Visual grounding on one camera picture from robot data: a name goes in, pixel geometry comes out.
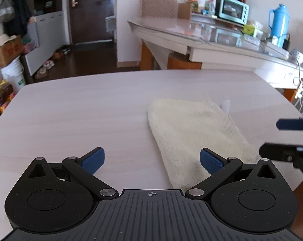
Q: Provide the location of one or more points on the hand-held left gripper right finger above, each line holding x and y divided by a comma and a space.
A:
211, 162

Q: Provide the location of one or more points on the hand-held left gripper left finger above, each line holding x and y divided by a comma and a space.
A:
92, 160

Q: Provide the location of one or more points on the cluster of cooking oil bottles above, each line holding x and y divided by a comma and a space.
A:
0, 98

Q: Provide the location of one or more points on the dark wooden door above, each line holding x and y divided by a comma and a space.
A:
93, 12

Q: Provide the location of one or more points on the small plain cardboard box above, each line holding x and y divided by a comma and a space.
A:
184, 11

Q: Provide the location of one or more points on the blue thermos jug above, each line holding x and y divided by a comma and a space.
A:
278, 25

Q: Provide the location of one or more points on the straw hat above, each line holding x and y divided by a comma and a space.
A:
4, 40

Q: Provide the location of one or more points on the cream towel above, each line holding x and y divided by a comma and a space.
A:
191, 130

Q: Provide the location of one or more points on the grey hanging bag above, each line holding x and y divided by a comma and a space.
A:
6, 10

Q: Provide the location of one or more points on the white plastic bucket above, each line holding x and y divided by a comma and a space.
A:
14, 76

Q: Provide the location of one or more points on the teal toaster oven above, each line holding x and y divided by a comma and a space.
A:
231, 10

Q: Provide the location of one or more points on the orange wooden stool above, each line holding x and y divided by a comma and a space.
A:
184, 62

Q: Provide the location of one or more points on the pink cloth pile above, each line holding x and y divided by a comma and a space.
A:
29, 45

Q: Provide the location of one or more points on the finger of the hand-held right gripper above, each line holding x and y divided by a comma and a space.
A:
274, 152
289, 124

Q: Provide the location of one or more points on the grey white hallway cabinet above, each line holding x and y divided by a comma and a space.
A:
48, 22

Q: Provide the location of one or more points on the black power adapter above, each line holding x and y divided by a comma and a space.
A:
287, 42

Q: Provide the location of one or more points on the green tissue box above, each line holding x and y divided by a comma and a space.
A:
251, 29

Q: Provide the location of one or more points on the white snack bag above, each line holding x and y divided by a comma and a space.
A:
210, 7

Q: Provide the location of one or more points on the brown cardboard box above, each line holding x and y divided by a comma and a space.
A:
8, 54

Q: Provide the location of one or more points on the dark hanging jacket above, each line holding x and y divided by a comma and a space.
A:
19, 10

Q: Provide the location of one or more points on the row of shoes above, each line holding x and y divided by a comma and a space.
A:
48, 65

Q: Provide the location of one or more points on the white glass-topped dining table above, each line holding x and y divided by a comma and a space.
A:
166, 26

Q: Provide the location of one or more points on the jar with orange lid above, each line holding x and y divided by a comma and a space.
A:
193, 4

